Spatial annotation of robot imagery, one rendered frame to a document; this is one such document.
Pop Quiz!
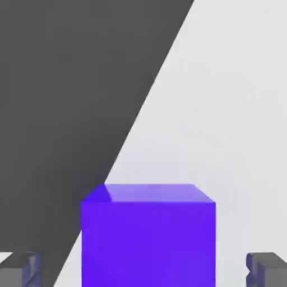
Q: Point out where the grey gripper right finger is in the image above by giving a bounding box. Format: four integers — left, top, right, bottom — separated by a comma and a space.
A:
246, 252, 287, 287

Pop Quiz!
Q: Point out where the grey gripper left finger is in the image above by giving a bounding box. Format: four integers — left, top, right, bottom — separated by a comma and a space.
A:
0, 251, 44, 287

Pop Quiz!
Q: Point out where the small purple cube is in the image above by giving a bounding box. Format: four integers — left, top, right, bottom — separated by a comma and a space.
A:
80, 183, 217, 287

